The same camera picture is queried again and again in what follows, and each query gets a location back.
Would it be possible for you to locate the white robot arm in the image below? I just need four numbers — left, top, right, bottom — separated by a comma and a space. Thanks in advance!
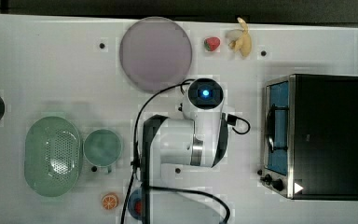
140, 78, 228, 224

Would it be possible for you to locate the black toaster oven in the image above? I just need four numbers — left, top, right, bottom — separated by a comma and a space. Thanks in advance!
257, 74, 358, 201

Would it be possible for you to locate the purple round plate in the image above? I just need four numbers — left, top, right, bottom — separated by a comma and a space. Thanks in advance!
119, 17, 192, 93

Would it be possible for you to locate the red strawberry on table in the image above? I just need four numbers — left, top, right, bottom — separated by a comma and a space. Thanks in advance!
203, 36, 220, 52

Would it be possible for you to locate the green cup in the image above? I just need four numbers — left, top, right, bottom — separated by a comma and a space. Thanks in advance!
83, 129, 123, 174

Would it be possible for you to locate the peeled banana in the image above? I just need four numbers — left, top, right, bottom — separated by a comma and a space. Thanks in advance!
225, 17, 252, 58

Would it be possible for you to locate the blue bowl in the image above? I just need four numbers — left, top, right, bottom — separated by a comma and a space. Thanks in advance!
127, 188, 142, 221

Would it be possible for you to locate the red strawberry in bowl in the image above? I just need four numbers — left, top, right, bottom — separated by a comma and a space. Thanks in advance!
134, 201, 142, 216

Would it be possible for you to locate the orange slice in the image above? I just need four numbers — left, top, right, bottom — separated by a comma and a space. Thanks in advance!
102, 192, 119, 210

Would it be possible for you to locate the green perforated strainer basket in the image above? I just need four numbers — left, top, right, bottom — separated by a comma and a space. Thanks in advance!
24, 116, 82, 197

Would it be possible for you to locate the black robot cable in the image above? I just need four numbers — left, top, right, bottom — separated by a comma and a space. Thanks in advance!
119, 78, 252, 224

